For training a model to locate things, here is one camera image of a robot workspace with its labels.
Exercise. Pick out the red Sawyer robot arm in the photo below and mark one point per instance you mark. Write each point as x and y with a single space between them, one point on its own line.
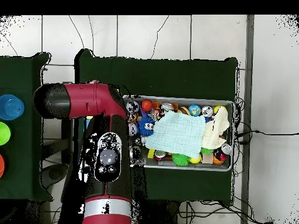
81 100

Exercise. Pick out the shallow metal mesh bin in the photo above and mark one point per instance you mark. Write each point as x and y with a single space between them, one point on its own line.
182 100

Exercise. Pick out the blue fuzzy toy with eyes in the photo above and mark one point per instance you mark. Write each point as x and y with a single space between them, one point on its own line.
143 127

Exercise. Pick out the white baseball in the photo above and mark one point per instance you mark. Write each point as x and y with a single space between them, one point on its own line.
133 129

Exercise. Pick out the orange ball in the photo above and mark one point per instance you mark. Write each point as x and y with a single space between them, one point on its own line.
147 105

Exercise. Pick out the black and white soccer ball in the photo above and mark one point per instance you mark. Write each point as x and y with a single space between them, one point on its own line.
133 105

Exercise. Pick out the light blue muslin cloth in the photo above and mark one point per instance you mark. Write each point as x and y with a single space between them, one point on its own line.
177 133

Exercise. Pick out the globe print ball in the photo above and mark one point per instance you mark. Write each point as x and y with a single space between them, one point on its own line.
194 110

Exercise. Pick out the green spiky ball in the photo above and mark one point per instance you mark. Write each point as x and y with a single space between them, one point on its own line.
181 160

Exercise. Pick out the dark green tablecloth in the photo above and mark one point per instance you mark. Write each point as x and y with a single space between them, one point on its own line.
163 77
21 77

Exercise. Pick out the cream muslin cloth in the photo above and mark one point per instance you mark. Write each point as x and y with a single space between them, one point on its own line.
215 133

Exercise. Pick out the yellow ball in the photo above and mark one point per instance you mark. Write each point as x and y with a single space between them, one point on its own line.
217 108

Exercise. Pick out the blue plastic cup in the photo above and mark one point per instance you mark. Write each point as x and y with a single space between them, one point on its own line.
11 107

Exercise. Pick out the green plastic cup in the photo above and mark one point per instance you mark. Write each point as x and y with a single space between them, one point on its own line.
4 134

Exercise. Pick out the orange plastic cup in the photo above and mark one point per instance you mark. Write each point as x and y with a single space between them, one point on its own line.
1 165

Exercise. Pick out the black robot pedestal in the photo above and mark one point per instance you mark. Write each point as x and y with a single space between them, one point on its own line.
158 214

